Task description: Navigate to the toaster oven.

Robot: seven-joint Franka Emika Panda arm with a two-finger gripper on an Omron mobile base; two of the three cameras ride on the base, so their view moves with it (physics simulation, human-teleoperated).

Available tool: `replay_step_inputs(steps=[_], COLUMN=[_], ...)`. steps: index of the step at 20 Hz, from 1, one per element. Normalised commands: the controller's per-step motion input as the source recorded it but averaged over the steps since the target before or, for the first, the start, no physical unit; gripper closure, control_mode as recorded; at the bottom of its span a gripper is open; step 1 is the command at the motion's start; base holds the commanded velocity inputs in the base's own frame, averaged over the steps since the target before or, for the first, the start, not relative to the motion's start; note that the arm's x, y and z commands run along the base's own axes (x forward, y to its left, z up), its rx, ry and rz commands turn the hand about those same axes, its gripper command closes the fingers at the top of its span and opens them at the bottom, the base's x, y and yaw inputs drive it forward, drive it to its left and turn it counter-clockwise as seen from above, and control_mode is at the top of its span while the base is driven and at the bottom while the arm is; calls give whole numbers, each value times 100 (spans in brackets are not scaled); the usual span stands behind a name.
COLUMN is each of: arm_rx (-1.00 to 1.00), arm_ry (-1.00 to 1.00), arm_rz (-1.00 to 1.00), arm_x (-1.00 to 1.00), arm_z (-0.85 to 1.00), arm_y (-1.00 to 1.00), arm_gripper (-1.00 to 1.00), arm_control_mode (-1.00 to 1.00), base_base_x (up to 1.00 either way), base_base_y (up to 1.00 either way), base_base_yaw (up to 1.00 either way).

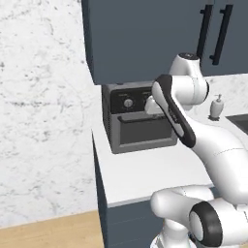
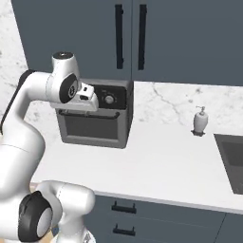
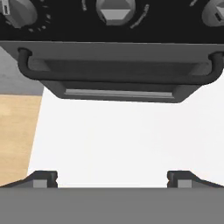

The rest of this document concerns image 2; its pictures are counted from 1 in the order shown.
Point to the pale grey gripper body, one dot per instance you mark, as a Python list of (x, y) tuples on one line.
[(85, 104)]

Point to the white soap dispenser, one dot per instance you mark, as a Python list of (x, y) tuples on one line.
[(200, 121)]

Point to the dark blue base cupboard door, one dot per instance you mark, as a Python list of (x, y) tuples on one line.
[(231, 229)]

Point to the dark grey sink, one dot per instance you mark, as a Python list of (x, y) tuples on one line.
[(232, 161)]

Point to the silver toaster oven knob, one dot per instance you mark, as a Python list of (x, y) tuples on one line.
[(109, 99)]

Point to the toaster oven glass door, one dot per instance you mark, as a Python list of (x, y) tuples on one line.
[(91, 128)]

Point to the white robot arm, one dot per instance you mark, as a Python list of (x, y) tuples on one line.
[(19, 148)]

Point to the grey toaster oven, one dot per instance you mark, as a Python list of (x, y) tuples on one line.
[(125, 95)]

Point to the dark blue drawer front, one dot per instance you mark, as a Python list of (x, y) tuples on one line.
[(164, 234), (177, 213)]

